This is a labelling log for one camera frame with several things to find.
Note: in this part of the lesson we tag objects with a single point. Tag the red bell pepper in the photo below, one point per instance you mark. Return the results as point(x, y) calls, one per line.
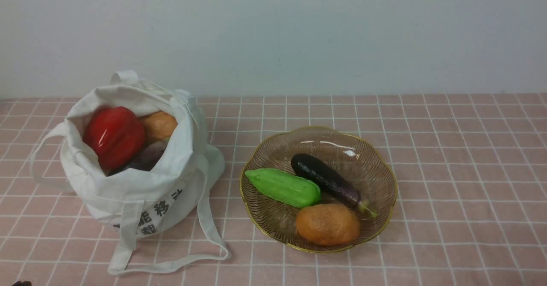
point(115, 134)

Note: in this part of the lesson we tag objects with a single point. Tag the orange potato in bag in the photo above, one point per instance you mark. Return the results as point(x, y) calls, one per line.
point(158, 126)

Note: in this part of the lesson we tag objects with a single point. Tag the purple vegetable in bag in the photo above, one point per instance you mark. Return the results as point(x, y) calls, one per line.
point(146, 159)

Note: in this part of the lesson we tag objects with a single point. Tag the green cucumber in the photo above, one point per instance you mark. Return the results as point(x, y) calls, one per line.
point(285, 187)

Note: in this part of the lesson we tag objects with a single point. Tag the clear gold-rimmed glass bowl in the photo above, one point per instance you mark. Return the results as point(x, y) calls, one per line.
point(353, 158)

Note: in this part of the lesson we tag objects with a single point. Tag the dark purple eggplant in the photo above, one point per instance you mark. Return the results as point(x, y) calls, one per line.
point(330, 181)

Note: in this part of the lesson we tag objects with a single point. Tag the orange potato in bowl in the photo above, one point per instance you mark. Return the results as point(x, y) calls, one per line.
point(328, 224)

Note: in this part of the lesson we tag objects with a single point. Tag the pink checkered tablecloth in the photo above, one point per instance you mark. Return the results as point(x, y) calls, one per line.
point(471, 173)

